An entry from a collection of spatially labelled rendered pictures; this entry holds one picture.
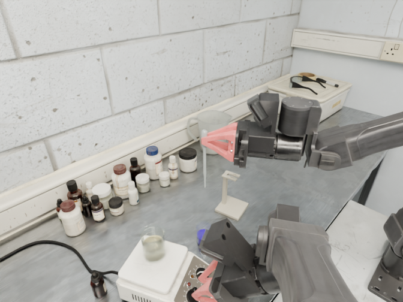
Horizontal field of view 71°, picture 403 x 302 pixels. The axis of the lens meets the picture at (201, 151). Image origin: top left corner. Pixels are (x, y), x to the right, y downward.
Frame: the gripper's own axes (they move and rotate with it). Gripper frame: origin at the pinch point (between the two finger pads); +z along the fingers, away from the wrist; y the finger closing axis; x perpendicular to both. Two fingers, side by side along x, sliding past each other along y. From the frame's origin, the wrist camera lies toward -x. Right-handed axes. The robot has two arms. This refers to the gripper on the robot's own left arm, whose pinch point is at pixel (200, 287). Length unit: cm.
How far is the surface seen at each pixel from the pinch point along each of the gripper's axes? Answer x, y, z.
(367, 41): 9, -134, -43
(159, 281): -2.7, -1.2, 10.0
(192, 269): 2.4, -7.7, 8.3
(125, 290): -4.7, 1.2, 17.8
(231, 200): 7.5, -39.2, 10.8
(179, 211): -1.2, -29.5, 22.1
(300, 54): -1, -153, -13
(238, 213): 9.8, -34.3, 8.2
